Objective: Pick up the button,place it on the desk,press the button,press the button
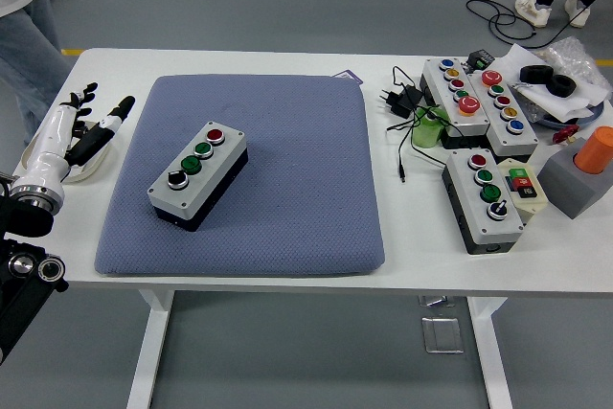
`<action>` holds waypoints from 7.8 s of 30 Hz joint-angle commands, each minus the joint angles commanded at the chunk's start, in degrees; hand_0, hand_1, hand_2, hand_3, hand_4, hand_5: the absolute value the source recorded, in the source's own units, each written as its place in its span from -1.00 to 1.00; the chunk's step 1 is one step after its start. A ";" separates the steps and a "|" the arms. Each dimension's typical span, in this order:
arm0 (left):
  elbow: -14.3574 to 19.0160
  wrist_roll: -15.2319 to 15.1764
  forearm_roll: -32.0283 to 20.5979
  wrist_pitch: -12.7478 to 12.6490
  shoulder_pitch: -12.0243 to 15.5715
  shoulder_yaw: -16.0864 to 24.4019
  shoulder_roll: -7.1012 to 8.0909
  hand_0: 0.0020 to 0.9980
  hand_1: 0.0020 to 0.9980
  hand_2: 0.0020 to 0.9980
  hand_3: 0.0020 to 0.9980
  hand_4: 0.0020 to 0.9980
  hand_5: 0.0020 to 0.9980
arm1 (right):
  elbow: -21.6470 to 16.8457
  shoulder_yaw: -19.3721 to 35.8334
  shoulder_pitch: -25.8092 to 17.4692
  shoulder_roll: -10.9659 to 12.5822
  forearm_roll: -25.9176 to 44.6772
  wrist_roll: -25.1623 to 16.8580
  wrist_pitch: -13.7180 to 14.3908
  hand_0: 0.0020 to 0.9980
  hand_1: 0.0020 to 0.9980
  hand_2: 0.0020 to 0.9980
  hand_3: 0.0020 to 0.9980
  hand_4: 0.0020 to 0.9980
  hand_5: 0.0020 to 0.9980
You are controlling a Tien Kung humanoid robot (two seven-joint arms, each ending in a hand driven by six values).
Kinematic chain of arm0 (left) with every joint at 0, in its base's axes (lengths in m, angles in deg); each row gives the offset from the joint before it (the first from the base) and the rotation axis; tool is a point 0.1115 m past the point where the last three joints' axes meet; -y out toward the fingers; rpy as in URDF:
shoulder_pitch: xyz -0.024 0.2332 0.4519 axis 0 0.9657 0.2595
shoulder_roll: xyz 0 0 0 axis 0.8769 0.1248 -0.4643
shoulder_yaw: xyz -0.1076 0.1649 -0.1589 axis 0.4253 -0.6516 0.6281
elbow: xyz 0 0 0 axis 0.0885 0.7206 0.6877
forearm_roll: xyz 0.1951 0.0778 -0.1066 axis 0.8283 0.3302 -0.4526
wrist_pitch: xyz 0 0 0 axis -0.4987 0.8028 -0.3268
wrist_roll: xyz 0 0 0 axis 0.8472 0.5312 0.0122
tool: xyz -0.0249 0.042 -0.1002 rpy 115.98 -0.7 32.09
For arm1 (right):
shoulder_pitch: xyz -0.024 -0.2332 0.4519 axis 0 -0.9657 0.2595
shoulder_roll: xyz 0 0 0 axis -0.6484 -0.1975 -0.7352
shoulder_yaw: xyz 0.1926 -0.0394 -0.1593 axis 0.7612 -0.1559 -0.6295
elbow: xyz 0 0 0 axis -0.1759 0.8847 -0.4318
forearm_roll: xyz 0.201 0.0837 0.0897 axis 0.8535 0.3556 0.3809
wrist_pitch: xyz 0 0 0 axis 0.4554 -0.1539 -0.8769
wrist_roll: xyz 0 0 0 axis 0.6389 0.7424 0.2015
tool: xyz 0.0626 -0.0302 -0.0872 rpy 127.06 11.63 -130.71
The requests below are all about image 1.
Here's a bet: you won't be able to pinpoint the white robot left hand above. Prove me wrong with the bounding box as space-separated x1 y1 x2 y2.
11 81 137 190

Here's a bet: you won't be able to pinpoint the four-button grey control box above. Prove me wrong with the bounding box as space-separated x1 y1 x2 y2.
441 148 526 256
146 121 249 233

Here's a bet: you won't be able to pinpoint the five-button box with emergency stop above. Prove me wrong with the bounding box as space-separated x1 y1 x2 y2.
466 68 540 159
420 57 492 150

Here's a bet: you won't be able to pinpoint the cream oval tray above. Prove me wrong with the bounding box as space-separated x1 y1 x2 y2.
21 138 115 185

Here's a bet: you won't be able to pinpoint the white table leg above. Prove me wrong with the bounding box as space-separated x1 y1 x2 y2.
466 296 514 409
125 289 176 409

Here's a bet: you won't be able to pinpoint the blue-grey padded mat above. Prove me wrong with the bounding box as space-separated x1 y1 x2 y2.
93 74 387 279

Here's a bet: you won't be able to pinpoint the purple card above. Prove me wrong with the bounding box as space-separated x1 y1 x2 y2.
332 68 365 85

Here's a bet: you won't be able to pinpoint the green cylinder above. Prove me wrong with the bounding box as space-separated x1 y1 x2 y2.
411 105 450 149

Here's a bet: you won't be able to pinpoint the small metal floor plate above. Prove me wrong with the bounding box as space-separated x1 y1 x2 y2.
419 294 456 308

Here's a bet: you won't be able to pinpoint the small black relay module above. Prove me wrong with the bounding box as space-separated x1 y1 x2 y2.
462 48 497 73

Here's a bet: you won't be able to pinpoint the metal floor socket plate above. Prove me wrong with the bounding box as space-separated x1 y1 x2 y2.
420 315 465 355

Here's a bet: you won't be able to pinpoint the white foam sheet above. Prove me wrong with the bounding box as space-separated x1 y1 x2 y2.
492 43 613 123

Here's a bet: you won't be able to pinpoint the white sneaker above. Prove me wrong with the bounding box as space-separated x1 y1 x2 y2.
514 0 553 28
563 0 592 29

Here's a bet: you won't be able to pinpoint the clear bubble wrap bag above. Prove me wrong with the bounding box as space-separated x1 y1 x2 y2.
538 35 612 99

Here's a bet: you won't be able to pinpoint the red knob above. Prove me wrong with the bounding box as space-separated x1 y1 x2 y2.
552 124 580 145

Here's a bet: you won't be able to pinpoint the grey block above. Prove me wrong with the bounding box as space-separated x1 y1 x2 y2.
535 137 613 221

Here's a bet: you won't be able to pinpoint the blue-grey round plate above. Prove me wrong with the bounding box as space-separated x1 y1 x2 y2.
526 97 610 131

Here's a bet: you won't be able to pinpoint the orange cylinder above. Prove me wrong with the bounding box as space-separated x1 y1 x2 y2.
574 125 613 175

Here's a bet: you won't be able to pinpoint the black power adapter with cord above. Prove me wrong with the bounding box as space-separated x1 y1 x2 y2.
380 65 451 185

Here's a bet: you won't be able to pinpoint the cream switch green red buttons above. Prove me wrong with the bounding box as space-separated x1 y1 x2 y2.
496 158 549 226

